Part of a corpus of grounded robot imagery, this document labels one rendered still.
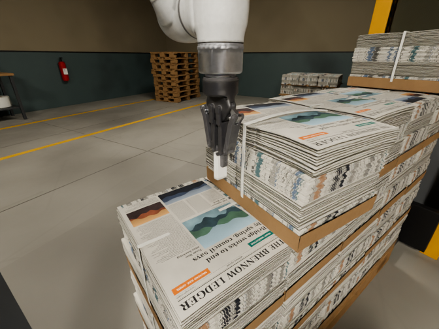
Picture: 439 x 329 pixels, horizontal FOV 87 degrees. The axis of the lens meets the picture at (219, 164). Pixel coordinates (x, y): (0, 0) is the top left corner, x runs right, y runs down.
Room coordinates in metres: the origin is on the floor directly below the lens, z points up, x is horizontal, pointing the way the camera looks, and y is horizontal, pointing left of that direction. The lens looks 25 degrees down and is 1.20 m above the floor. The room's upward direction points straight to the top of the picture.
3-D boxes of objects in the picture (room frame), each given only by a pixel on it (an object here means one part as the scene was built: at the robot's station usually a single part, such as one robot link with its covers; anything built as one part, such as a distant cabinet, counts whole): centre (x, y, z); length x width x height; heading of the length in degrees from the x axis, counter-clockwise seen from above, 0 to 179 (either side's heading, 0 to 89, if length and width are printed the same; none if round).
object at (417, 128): (0.99, -0.63, 0.95); 0.38 x 0.29 x 0.23; 37
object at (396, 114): (0.82, -0.40, 0.95); 0.38 x 0.29 x 0.23; 36
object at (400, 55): (1.17, -0.87, 0.65); 0.39 x 0.30 x 1.29; 37
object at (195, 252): (0.73, -0.29, 0.42); 1.17 x 0.39 x 0.83; 127
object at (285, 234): (0.49, -0.24, 0.86); 0.29 x 0.16 x 0.04; 122
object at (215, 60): (0.51, 0.00, 1.19); 0.09 x 0.09 x 0.06
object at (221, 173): (0.51, 0.00, 0.96); 0.03 x 0.01 x 0.07; 127
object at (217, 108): (0.50, -0.01, 1.05); 0.04 x 0.01 x 0.11; 127
